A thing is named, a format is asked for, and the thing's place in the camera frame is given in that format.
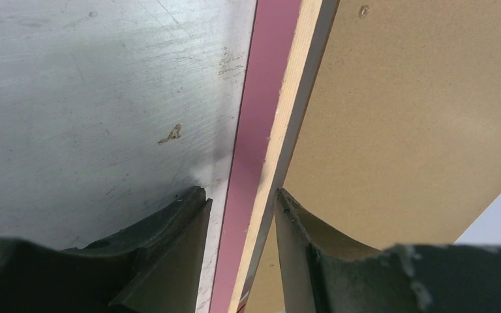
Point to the pink wooden picture frame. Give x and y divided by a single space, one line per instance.
286 49

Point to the brown cardboard backing board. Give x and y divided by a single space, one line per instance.
401 139

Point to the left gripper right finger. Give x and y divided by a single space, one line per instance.
324 270

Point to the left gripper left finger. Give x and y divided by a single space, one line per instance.
153 265

